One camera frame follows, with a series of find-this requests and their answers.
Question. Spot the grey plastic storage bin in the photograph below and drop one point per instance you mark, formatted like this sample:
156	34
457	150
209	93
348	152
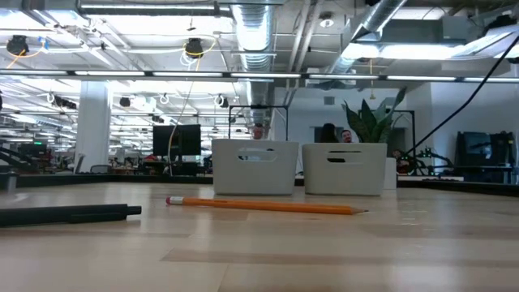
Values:
255	178
344	178

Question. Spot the orange pencil with eraser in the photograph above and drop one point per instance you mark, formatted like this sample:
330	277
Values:
263	205

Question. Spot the black ballpoint pen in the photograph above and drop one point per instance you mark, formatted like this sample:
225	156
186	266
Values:
61	214

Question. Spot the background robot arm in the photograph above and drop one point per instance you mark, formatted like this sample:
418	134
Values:
430	155

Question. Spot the person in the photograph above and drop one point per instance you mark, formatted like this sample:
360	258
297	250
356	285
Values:
329	133
346	136
258	131
401	162

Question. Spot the black background monitors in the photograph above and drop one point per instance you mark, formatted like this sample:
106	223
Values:
186	140

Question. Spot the green snake plant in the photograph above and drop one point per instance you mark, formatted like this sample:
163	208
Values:
371	125

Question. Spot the black ceiling device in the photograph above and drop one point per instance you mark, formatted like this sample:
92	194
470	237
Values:
194	46
17	44

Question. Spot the white round plant pot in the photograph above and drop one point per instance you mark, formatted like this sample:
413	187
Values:
391	174

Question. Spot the white building column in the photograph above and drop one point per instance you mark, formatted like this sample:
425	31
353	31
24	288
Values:
93	130

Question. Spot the black equipment cabinet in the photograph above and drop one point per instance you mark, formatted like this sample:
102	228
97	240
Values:
474	154

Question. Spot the black metal frame stand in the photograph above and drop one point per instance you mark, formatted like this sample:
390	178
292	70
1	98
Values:
259	106
413	130

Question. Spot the silver corrugated ventilation duct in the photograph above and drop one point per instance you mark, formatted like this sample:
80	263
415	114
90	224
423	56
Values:
253	36

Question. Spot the silver smooth ventilation duct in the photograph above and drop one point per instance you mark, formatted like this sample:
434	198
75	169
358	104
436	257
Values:
377	16

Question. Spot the black aluminium table frame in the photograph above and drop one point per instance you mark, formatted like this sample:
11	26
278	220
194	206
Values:
61	179

